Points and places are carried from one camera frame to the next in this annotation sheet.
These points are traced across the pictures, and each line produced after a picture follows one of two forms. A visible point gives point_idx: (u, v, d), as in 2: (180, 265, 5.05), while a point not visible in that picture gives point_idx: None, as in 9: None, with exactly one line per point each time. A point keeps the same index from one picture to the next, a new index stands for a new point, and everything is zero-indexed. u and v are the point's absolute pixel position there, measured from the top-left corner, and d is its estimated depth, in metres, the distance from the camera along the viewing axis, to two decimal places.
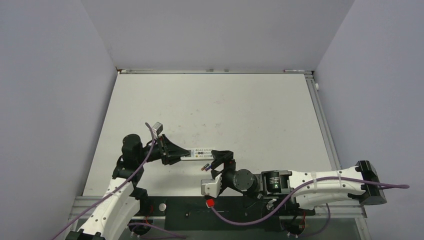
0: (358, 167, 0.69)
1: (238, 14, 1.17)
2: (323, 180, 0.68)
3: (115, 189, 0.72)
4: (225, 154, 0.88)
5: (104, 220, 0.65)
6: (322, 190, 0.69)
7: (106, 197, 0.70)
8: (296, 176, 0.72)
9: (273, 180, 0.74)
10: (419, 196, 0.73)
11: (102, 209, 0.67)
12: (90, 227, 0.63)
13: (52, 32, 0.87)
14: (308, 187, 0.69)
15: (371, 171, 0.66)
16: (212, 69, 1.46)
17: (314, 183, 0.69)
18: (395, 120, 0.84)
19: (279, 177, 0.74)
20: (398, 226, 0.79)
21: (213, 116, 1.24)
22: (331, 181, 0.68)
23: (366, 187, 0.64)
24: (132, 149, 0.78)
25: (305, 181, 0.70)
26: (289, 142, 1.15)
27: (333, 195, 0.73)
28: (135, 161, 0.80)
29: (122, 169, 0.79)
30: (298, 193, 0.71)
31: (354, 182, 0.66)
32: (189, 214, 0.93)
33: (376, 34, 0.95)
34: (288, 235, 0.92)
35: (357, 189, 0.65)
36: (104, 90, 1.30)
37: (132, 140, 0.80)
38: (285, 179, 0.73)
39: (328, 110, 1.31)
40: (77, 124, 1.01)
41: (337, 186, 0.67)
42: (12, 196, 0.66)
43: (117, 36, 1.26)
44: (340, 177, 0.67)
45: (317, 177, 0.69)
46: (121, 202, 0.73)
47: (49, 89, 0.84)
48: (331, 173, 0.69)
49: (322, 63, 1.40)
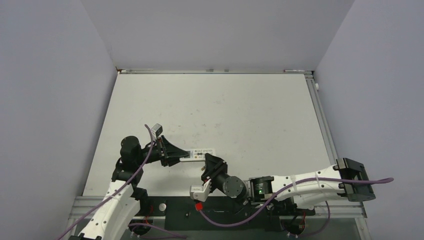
0: (336, 166, 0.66)
1: (238, 14, 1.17)
2: (302, 183, 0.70)
3: (115, 192, 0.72)
4: (217, 165, 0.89)
5: (104, 223, 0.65)
6: (304, 192, 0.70)
7: (106, 201, 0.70)
8: (278, 180, 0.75)
9: (258, 186, 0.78)
10: (419, 196, 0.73)
11: (102, 213, 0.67)
12: (90, 231, 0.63)
13: (52, 33, 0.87)
14: (289, 191, 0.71)
15: (347, 168, 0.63)
16: (212, 69, 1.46)
17: (294, 186, 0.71)
18: (395, 120, 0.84)
19: (263, 183, 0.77)
20: (398, 226, 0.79)
21: (213, 116, 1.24)
22: (310, 183, 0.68)
23: (344, 185, 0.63)
24: (130, 151, 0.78)
25: (285, 185, 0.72)
26: (289, 143, 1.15)
27: (325, 195, 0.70)
28: (134, 163, 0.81)
29: (121, 171, 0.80)
30: (281, 196, 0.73)
31: (332, 182, 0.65)
32: (189, 214, 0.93)
33: (376, 34, 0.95)
34: (288, 235, 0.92)
35: (336, 189, 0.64)
36: (104, 90, 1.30)
37: (130, 142, 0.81)
38: (269, 184, 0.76)
39: (328, 110, 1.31)
40: (77, 124, 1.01)
41: (316, 187, 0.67)
42: (12, 196, 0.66)
43: (117, 36, 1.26)
44: (317, 178, 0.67)
45: (295, 180, 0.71)
46: (121, 205, 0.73)
47: (49, 89, 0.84)
48: (309, 175, 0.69)
49: (322, 63, 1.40)
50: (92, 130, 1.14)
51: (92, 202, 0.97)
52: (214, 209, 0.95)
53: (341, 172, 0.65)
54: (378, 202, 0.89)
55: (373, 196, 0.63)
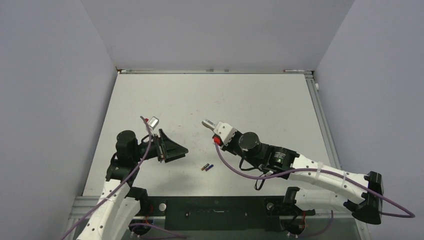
0: (367, 176, 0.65)
1: (238, 14, 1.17)
2: (327, 174, 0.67)
3: (110, 194, 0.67)
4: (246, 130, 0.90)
5: (100, 229, 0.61)
6: (323, 182, 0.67)
7: (102, 203, 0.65)
8: (302, 160, 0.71)
9: (277, 154, 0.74)
10: (419, 197, 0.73)
11: (98, 217, 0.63)
12: (87, 237, 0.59)
13: (53, 33, 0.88)
14: (308, 174, 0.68)
15: (379, 184, 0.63)
16: (212, 69, 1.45)
17: (318, 173, 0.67)
18: (395, 120, 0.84)
19: (286, 152, 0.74)
20: (399, 226, 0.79)
21: (213, 116, 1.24)
22: (334, 178, 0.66)
23: (367, 196, 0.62)
24: (126, 146, 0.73)
25: (308, 167, 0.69)
26: (289, 143, 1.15)
27: (331, 201, 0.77)
28: (130, 159, 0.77)
29: (115, 169, 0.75)
30: (297, 175, 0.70)
31: (356, 187, 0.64)
32: (189, 214, 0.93)
33: (375, 33, 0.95)
34: (288, 235, 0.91)
35: (357, 195, 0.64)
36: (104, 90, 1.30)
37: (126, 136, 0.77)
38: (290, 158, 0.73)
39: (328, 110, 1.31)
40: (77, 124, 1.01)
41: (338, 185, 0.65)
42: (13, 196, 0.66)
43: (117, 37, 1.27)
44: (345, 177, 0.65)
45: (322, 168, 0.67)
46: (118, 205, 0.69)
47: (49, 89, 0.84)
48: (338, 171, 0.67)
49: (322, 63, 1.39)
50: (92, 130, 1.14)
51: (92, 202, 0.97)
52: (214, 209, 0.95)
53: (369, 184, 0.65)
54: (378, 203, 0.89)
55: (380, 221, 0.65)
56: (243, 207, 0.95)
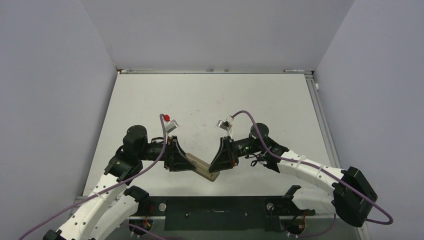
0: (345, 170, 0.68)
1: (238, 14, 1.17)
2: (307, 165, 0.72)
3: (102, 190, 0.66)
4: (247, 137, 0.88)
5: (82, 225, 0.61)
6: (303, 173, 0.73)
7: (92, 198, 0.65)
8: (292, 153, 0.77)
9: (274, 149, 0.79)
10: (417, 196, 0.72)
11: (84, 212, 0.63)
12: (68, 230, 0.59)
13: (52, 32, 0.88)
14: (291, 164, 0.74)
15: (354, 177, 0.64)
16: (212, 69, 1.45)
17: (298, 163, 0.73)
18: (394, 120, 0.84)
19: (279, 148, 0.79)
20: (398, 227, 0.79)
21: (213, 116, 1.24)
22: (312, 169, 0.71)
23: (336, 185, 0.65)
24: (133, 142, 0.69)
25: (292, 159, 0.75)
26: (288, 143, 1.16)
27: (322, 200, 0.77)
28: (134, 156, 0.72)
29: (116, 164, 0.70)
30: (282, 165, 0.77)
31: (330, 178, 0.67)
32: (189, 214, 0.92)
33: (376, 33, 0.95)
34: (288, 235, 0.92)
35: (328, 185, 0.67)
36: (104, 90, 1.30)
37: (136, 132, 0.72)
38: (283, 151, 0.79)
39: (328, 110, 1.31)
40: (76, 123, 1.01)
41: (314, 175, 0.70)
42: (13, 196, 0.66)
43: (117, 36, 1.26)
44: (320, 168, 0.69)
45: (303, 160, 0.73)
46: (109, 203, 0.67)
47: (49, 88, 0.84)
48: (315, 163, 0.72)
49: (322, 63, 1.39)
50: (92, 130, 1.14)
51: None
52: (214, 209, 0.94)
53: (343, 176, 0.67)
54: (379, 202, 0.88)
55: (361, 222, 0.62)
56: (243, 207, 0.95)
